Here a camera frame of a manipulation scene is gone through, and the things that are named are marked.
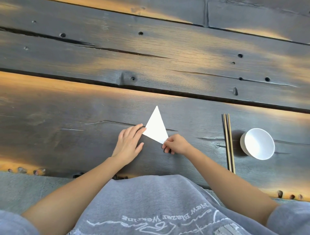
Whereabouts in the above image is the white bowl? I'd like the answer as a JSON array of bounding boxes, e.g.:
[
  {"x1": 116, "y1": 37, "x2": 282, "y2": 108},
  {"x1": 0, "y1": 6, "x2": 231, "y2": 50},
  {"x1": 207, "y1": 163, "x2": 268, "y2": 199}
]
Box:
[{"x1": 240, "y1": 128, "x2": 275, "y2": 161}]

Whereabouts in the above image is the brown wooden chopstick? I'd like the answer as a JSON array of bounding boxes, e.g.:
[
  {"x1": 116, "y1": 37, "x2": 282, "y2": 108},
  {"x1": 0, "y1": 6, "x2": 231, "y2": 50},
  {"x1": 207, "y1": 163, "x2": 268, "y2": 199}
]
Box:
[
  {"x1": 227, "y1": 114, "x2": 236, "y2": 174},
  {"x1": 222, "y1": 114, "x2": 232, "y2": 172}
]

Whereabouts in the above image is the person's right forearm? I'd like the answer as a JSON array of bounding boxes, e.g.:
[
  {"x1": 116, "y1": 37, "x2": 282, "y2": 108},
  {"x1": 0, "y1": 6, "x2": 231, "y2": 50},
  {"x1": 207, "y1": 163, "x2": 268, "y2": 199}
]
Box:
[{"x1": 186, "y1": 145, "x2": 279, "y2": 227}]

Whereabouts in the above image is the white paper napkin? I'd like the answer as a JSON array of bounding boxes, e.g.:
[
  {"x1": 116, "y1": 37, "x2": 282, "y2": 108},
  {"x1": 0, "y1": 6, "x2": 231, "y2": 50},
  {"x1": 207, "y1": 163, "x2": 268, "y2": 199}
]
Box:
[{"x1": 142, "y1": 106, "x2": 169, "y2": 145}]

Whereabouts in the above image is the person's right hand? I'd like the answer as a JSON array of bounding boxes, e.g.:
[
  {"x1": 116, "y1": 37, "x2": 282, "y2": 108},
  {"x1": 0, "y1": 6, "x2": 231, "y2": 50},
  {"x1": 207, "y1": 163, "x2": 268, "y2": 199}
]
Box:
[{"x1": 161, "y1": 134, "x2": 193, "y2": 155}]

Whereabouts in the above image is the grey printed sweatshirt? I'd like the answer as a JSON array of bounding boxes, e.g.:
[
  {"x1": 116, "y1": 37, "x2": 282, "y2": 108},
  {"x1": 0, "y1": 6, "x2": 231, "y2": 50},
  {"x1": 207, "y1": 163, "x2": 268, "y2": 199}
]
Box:
[{"x1": 0, "y1": 174, "x2": 310, "y2": 235}]

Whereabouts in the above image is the person's left hand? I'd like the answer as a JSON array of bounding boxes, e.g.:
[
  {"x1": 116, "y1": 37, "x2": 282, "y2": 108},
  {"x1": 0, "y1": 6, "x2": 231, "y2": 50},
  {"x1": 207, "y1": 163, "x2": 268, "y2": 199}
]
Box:
[{"x1": 111, "y1": 124, "x2": 147, "y2": 165}]

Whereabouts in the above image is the person's left forearm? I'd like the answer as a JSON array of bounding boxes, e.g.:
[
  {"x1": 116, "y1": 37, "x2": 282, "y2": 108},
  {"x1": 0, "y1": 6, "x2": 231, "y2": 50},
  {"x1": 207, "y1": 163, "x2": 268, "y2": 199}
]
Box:
[{"x1": 21, "y1": 156, "x2": 127, "y2": 235}]

